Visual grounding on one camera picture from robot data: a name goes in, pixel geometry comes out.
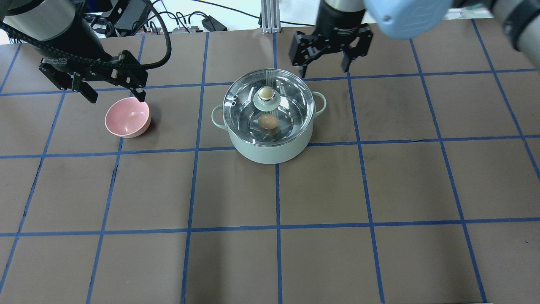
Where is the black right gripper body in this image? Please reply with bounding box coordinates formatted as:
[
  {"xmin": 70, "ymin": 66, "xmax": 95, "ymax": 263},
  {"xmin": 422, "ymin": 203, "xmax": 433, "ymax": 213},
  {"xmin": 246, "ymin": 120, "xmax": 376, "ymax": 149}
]
[{"xmin": 292, "ymin": 0, "xmax": 373, "ymax": 55}]

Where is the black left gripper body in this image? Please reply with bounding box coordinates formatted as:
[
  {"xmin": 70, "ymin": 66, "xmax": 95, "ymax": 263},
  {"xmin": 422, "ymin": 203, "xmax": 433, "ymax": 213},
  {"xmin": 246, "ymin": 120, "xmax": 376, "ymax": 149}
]
[{"xmin": 39, "ymin": 17, "xmax": 147, "ymax": 89}]

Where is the glass pot lid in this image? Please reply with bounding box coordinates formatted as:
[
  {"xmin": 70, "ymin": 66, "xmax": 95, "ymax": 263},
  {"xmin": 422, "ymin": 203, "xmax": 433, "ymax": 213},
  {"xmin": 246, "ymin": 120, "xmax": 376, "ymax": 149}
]
[{"xmin": 220, "ymin": 68, "xmax": 324, "ymax": 147}]

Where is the brown egg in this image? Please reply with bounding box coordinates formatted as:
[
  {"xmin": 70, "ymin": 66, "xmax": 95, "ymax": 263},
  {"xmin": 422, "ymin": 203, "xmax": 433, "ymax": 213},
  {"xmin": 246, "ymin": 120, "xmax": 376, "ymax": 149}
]
[{"xmin": 258, "ymin": 114, "xmax": 278, "ymax": 130}]

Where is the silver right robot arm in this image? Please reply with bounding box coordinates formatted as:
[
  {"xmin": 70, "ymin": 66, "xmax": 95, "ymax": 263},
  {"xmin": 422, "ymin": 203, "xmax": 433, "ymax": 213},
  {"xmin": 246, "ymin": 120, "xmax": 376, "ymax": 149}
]
[{"xmin": 289, "ymin": 0, "xmax": 540, "ymax": 77}]

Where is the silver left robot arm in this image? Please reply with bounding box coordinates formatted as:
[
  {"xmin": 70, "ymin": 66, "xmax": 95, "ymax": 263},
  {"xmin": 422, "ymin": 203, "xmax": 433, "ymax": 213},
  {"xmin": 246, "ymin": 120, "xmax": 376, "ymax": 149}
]
[{"xmin": 1, "ymin": 0, "xmax": 148, "ymax": 103}]

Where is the mint green cooking pot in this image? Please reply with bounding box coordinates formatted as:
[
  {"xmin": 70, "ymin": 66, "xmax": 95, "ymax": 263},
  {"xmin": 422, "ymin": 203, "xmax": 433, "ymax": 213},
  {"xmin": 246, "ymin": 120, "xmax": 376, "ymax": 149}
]
[{"xmin": 211, "ymin": 91, "xmax": 327, "ymax": 164}]

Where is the pink bowl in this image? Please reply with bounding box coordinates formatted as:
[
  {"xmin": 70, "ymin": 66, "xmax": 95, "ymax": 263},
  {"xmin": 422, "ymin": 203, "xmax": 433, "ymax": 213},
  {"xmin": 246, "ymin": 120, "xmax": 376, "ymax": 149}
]
[{"xmin": 105, "ymin": 98, "xmax": 151, "ymax": 138}]

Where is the black power adapter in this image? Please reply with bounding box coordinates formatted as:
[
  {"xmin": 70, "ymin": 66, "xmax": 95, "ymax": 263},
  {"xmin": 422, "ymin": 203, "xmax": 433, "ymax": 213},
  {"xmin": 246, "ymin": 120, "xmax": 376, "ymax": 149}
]
[{"xmin": 201, "ymin": 15, "xmax": 228, "ymax": 32}]

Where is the black braided left cable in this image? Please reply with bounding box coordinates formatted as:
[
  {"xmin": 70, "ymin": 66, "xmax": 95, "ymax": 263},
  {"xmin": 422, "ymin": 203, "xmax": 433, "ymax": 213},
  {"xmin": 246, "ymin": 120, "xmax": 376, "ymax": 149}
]
[{"xmin": 0, "ymin": 0, "xmax": 173, "ymax": 71}]

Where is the aluminium frame post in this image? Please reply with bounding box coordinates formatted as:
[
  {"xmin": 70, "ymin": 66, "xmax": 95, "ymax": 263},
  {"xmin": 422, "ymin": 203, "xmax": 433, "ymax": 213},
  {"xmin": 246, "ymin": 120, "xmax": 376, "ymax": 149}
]
[{"xmin": 259, "ymin": 0, "xmax": 281, "ymax": 33}]

